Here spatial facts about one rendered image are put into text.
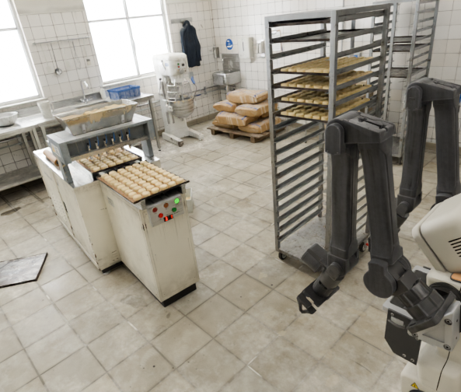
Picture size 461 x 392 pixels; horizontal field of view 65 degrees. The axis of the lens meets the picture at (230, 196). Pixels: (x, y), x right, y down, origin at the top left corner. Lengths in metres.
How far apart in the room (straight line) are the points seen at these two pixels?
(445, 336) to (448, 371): 0.29
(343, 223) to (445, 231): 0.24
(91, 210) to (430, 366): 2.40
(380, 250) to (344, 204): 0.14
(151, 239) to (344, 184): 1.69
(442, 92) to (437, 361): 0.77
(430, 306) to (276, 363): 1.51
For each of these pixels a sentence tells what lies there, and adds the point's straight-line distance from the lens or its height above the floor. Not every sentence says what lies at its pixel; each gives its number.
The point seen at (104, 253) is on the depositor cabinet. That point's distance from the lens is 3.14.
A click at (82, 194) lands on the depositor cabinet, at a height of 0.77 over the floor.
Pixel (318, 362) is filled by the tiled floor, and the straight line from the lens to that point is 2.37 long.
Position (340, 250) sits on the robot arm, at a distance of 1.00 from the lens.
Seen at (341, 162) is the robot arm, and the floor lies 1.52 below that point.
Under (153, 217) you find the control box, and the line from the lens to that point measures 2.32.
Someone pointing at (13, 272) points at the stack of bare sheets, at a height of 0.02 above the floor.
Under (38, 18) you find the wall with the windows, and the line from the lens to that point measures 5.92.
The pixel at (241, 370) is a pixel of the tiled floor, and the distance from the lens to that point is 2.34.
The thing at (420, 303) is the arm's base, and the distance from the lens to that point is 0.97.
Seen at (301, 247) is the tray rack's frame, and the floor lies 0.15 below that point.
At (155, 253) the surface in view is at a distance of 2.48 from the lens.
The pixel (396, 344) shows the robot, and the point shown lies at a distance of 1.27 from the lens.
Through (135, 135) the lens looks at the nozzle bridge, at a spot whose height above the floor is 1.06.
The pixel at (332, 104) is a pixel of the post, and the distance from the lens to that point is 2.21.
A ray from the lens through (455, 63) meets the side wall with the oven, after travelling 5.22.
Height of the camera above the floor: 1.85
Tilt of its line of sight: 27 degrees down
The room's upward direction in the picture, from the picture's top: 6 degrees counter-clockwise
